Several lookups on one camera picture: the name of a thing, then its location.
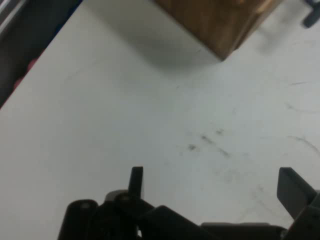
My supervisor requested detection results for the brown wooden cabinet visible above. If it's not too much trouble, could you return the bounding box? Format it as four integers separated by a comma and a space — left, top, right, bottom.
152, 0, 283, 61

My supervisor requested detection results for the aluminium frame rail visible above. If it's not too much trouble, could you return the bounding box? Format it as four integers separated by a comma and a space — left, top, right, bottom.
0, 0, 20, 36

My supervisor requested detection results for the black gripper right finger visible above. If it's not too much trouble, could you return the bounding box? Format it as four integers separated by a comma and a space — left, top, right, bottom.
276, 167, 320, 240

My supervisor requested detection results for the dark grey bar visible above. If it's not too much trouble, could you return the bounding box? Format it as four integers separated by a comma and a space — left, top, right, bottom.
303, 0, 320, 28

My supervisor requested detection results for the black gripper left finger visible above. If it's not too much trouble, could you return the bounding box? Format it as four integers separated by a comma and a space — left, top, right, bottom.
57, 166, 161, 240

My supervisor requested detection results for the red blurry object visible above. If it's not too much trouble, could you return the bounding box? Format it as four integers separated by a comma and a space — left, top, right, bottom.
13, 56, 39, 87

